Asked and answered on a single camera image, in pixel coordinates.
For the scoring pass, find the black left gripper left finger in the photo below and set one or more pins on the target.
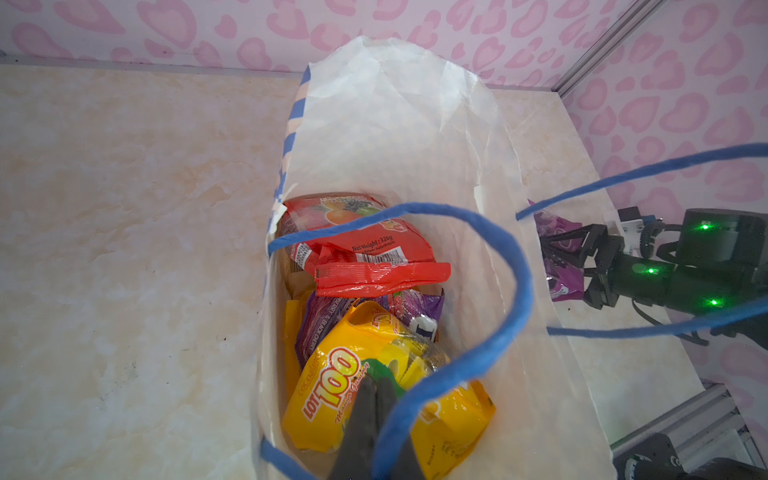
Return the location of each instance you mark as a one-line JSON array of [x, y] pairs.
[[356, 451]]

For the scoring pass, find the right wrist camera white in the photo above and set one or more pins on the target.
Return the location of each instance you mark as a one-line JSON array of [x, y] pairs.
[[627, 222]]

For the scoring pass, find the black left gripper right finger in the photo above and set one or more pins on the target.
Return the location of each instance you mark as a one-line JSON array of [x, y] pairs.
[[395, 453]]

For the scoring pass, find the aluminium frame post right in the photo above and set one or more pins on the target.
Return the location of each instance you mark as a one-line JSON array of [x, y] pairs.
[[619, 31]]

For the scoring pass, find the yellow mango snack bag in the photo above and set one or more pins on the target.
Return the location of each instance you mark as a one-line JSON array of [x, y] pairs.
[[293, 319]]

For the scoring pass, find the blue checkered paper bag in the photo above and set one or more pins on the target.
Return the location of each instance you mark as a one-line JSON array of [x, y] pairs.
[[390, 118]]

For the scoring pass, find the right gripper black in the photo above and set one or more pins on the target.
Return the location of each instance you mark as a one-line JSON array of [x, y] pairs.
[[715, 259]]

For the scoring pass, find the purple Fox's candy bag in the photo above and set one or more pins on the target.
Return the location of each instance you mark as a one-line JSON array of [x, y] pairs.
[[415, 311]]

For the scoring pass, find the red fruit snack bag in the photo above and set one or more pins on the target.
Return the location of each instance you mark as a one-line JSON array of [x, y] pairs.
[[384, 258]]

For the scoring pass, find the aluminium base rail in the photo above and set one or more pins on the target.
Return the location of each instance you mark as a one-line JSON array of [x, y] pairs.
[[705, 437]]

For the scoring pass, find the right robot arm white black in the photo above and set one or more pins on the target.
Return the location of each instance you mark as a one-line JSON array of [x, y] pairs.
[[480, 359]]

